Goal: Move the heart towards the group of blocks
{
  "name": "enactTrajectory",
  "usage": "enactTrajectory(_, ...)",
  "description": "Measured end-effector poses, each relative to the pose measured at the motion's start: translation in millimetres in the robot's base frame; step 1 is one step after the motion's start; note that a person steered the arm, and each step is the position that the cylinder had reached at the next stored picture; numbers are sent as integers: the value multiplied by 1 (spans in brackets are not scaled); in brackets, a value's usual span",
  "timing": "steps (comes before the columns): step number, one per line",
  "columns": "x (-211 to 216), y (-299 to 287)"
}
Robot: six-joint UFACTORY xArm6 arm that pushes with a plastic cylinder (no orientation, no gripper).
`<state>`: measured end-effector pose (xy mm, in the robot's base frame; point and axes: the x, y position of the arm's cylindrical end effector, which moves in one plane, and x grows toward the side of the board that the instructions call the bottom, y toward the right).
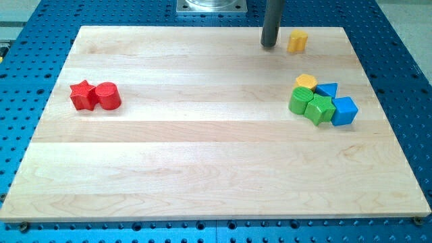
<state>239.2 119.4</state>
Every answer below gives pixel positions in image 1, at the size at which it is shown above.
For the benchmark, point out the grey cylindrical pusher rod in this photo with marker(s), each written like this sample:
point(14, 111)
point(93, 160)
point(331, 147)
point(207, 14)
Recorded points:
point(271, 23)

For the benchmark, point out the green cylinder block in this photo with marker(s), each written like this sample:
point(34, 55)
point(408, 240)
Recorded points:
point(299, 100)

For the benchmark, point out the blue cube block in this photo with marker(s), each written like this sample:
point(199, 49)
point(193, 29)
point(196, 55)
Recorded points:
point(345, 111)

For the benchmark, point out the yellow heart block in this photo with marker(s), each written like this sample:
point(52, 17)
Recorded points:
point(297, 41)

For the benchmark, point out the blue perforated metal table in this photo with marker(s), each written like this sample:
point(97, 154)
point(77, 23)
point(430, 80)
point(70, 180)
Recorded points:
point(391, 38)

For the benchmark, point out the red cylinder block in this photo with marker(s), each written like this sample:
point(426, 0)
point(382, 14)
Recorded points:
point(108, 95)

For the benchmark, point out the left board corner clamp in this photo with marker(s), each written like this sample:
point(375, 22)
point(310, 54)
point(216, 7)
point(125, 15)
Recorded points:
point(23, 227)

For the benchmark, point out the yellow hexagon block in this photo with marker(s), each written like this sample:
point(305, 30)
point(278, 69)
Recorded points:
point(307, 81)

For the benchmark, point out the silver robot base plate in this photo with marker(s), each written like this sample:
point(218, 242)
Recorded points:
point(211, 6)

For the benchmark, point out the blue triangle block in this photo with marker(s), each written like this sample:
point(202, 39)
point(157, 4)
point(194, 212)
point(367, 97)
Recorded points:
point(327, 90)

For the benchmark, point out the right board corner clamp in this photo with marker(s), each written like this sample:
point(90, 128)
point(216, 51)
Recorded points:
point(417, 220)

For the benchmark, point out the green star block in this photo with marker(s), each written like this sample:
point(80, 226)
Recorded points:
point(320, 109)

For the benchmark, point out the red star block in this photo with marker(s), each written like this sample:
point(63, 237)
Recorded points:
point(83, 96)

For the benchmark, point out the board corner clamp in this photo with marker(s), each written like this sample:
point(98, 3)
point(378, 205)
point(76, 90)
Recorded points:
point(417, 220)
point(23, 227)

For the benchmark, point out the light wooden board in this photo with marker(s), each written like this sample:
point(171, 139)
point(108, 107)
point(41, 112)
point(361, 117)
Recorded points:
point(204, 132)

